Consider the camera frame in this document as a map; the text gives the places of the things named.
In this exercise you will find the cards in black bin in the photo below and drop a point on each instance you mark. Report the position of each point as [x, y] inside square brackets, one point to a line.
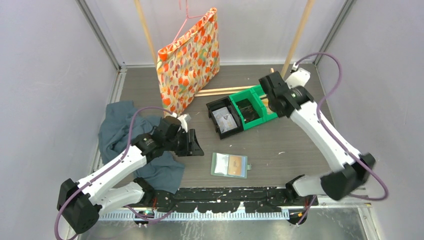
[224, 120]

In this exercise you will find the pink wire hanger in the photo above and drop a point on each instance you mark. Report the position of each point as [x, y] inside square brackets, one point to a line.
[187, 17]

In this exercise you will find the tan credit card in holder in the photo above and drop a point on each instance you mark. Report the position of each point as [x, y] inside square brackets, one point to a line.
[235, 165]

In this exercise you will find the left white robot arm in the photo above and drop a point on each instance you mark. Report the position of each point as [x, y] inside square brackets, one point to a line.
[81, 203]

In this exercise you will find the yellow cards in right bin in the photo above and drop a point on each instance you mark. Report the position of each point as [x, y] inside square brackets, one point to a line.
[265, 102]

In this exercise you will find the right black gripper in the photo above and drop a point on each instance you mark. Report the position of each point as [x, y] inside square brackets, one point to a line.
[291, 87]

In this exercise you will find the black storage bin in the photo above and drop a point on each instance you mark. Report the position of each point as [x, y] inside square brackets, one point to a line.
[224, 102]

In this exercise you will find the wooden clothes rack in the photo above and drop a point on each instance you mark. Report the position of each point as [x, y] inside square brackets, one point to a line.
[230, 90]

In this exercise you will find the green bin left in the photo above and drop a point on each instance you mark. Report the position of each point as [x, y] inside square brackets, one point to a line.
[248, 94]

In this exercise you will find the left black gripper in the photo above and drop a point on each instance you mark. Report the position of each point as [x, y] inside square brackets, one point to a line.
[191, 147]

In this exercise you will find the orange floral hanging garment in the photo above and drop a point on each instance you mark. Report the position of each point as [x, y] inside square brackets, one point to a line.
[186, 66]

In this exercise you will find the blue-grey cloth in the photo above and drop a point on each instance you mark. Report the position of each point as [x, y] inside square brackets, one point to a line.
[164, 172]

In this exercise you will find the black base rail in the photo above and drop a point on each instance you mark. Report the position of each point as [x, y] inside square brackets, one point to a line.
[268, 199]

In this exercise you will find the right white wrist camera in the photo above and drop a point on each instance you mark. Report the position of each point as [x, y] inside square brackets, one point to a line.
[298, 77]

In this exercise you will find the green bin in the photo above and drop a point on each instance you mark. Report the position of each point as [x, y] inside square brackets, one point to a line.
[258, 91]
[248, 94]

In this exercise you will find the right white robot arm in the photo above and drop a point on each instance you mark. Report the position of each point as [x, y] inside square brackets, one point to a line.
[348, 167]

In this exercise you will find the green bin right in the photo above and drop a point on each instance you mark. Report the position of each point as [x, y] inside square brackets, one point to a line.
[258, 91]

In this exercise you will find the cards in left green bin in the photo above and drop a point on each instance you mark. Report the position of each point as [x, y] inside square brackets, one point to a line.
[247, 111]

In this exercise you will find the green card holder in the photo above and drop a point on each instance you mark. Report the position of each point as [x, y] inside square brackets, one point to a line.
[219, 165]

